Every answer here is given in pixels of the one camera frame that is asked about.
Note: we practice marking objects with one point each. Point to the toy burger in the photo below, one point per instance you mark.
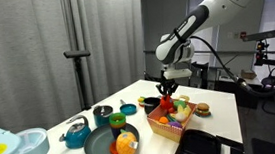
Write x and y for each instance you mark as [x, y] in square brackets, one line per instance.
[203, 107]

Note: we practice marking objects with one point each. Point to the black camera stand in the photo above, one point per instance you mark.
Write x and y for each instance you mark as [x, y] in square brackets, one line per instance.
[77, 54]

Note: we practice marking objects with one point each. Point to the black stereo camera bar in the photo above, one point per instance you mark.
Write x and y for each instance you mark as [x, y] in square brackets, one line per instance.
[261, 35]

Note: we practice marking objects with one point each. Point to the black tape strip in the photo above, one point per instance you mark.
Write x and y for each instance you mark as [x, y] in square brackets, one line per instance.
[230, 142]

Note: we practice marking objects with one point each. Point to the red orange plush vegetable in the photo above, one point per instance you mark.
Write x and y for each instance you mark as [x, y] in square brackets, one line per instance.
[171, 110]

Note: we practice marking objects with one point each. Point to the teal toy kettle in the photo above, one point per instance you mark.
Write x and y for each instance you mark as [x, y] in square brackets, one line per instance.
[75, 136]

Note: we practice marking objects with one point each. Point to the red plush fruit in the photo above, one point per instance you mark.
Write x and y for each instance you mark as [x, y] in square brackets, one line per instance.
[166, 104]

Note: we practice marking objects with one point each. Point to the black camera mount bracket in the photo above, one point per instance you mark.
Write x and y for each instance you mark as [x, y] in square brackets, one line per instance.
[270, 61]

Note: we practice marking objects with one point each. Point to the large orange plush ball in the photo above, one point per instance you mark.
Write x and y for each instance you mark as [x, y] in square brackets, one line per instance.
[163, 120]

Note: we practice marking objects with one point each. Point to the black grill tray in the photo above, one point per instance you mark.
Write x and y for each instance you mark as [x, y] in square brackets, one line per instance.
[197, 147]

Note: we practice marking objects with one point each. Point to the small cardboard box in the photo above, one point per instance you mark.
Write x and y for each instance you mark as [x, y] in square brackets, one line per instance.
[248, 74]

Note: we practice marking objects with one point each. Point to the brown checkered box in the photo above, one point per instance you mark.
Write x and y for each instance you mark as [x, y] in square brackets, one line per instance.
[164, 130]

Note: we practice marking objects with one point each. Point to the teal toy saucer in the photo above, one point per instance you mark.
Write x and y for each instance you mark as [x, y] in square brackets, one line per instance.
[197, 114]

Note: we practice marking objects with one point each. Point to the yellow white plush banana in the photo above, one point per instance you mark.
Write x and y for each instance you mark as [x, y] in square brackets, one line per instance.
[181, 116]

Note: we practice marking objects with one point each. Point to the stacked colourful toy cups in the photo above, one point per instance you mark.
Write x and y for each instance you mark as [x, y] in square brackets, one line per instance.
[117, 120]

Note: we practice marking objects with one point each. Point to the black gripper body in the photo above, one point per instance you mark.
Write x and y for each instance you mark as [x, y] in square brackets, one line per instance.
[168, 83]

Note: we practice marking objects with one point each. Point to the toy food on red plate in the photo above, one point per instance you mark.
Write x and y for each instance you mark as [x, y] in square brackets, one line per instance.
[141, 101]

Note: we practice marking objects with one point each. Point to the small teal bowl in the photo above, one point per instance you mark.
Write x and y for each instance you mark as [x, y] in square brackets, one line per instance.
[128, 109]

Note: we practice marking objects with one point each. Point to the orange red toy slice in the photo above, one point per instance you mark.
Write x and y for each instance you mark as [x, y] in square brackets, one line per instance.
[113, 149]

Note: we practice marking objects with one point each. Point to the black toy pot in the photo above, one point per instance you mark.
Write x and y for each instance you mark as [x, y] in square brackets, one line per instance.
[151, 106]

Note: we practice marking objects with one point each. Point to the purple plush fruit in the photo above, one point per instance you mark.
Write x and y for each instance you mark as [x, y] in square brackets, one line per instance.
[175, 125]

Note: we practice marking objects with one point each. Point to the teal toy pot with lid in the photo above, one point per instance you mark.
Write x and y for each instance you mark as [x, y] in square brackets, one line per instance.
[102, 118]

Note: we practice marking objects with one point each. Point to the grey toy plate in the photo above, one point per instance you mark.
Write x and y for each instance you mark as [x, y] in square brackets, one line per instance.
[98, 147]

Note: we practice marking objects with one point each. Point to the grey curtain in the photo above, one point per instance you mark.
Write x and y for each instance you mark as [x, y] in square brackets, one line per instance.
[24, 46]

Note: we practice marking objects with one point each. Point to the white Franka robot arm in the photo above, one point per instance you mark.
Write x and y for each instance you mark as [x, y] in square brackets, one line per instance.
[224, 2]

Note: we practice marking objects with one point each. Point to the green plush pear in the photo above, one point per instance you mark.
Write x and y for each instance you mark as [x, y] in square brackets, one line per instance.
[179, 104]

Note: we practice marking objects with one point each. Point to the plush pineapple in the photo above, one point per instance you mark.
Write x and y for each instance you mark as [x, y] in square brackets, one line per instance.
[126, 145]

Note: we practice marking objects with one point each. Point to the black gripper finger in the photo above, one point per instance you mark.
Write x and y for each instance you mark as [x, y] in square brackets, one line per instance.
[161, 89]
[174, 88]

